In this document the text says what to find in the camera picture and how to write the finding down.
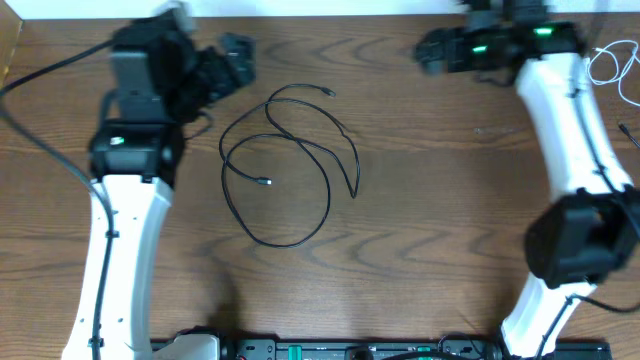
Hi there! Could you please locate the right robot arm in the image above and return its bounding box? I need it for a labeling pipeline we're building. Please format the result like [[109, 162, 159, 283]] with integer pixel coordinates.
[[413, 1, 639, 359]]

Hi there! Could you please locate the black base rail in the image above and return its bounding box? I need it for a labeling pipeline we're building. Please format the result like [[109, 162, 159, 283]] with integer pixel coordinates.
[[149, 335, 614, 360]]

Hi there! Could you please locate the white usb cable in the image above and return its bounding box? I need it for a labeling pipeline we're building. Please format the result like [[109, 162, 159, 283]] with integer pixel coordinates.
[[585, 39, 640, 109]]

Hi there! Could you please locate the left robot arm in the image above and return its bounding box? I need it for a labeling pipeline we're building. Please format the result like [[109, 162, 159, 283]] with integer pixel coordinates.
[[62, 1, 255, 359]]

